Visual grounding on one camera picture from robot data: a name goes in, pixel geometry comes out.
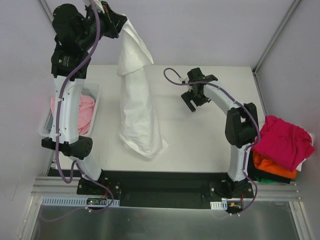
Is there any white floral t shirt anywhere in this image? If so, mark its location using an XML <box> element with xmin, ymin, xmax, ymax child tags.
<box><xmin>117</xmin><ymin>20</ymin><xmax>168</xmax><ymax>159</ymax></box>

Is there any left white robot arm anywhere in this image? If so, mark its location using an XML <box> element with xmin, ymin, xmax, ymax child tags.
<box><xmin>41</xmin><ymin>0</ymin><xmax>128</xmax><ymax>195</ymax></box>

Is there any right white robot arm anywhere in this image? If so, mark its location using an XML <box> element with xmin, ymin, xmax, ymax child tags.
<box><xmin>181</xmin><ymin>67</ymin><xmax>259</xmax><ymax>199</ymax></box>

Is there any white plastic laundry basket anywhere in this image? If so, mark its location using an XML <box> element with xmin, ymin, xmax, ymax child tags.
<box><xmin>38</xmin><ymin>81</ymin><xmax>100</xmax><ymax>137</ymax></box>

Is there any pink t shirt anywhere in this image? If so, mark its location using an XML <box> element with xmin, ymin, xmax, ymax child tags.
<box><xmin>49</xmin><ymin>94</ymin><xmax>97</xmax><ymax>136</ymax></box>

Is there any black t shirt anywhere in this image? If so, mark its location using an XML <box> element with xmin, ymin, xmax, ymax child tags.
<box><xmin>247</xmin><ymin>152</ymin><xmax>292</xmax><ymax>184</ymax></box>

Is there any orange t shirt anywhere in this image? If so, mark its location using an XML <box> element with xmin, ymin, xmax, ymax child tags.
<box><xmin>252</xmin><ymin>151</ymin><xmax>298</xmax><ymax>180</ymax></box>

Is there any magenta t shirt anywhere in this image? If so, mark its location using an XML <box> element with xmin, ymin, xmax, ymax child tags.
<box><xmin>251</xmin><ymin>115</ymin><xmax>315</xmax><ymax>172</ymax></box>

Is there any green t shirt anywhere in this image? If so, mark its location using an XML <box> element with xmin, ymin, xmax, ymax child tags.
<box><xmin>255</xmin><ymin>176</ymin><xmax>277</xmax><ymax>184</ymax></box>

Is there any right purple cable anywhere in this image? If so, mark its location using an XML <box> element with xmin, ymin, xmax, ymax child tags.
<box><xmin>163</xmin><ymin>67</ymin><xmax>261</xmax><ymax>219</ymax></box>

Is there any purple cable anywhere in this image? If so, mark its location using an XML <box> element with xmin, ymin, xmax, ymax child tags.
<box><xmin>39</xmin><ymin>0</ymin><xmax>115</xmax><ymax>222</ymax></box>
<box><xmin>163</xmin><ymin>67</ymin><xmax>261</xmax><ymax>219</ymax></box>

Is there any left aluminium frame post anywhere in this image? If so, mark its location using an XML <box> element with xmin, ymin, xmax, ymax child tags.
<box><xmin>37</xmin><ymin>0</ymin><xmax>56</xmax><ymax>41</ymax></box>

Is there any aluminium frame post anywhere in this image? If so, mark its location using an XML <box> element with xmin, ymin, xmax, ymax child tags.
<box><xmin>37</xmin><ymin>0</ymin><xmax>56</xmax><ymax>41</ymax></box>
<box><xmin>252</xmin><ymin>0</ymin><xmax>303</xmax><ymax>76</ymax></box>

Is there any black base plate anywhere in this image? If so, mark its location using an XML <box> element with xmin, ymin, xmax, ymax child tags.
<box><xmin>62</xmin><ymin>170</ymin><xmax>257</xmax><ymax>210</ymax></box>

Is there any right white cable duct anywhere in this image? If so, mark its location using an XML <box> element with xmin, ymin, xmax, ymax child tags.
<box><xmin>210</xmin><ymin>200</ymin><xmax>228</xmax><ymax>211</ymax></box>

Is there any white cable duct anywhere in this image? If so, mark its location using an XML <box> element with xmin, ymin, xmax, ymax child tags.
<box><xmin>42</xmin><ymin>196</ymin><xmax>120</xmax><ymax>208</ymax></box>
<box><xmin>210</xmin><ymin>200</ymin><xmax>228</xmax><ymax>211</ymax></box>

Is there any right aluminium frame post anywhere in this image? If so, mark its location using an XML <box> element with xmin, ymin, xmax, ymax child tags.
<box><xmin>252</xmin><ymin>0</ymin><xmax>303</xmax><ymax>76</ymax></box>

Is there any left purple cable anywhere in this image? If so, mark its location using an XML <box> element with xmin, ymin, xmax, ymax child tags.
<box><xmin>39</xmin><ymin>0</ymin><xmax>115</xmax><ymax>222</ymax></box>

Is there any aluminium rail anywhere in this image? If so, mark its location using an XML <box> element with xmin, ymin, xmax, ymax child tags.
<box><xmin>31</xmin><ymin>163</ymin><xmax>301</xmax><ymax>201</ymax></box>

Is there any left white cable duct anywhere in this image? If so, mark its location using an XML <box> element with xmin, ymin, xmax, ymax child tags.
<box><xmin>42</xmin><ymin>196</ymin><xmax>120</xmax><ymax>208</ymax></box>

